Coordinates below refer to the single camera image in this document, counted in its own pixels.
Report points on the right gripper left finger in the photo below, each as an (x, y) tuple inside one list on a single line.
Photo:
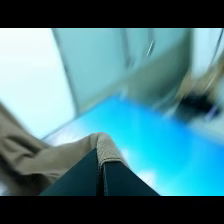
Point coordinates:
[(78, 180)]

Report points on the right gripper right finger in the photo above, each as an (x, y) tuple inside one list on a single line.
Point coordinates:
[(126, 181)]

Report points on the beige T-shirt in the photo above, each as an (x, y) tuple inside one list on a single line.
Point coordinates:
[(50, 160)]

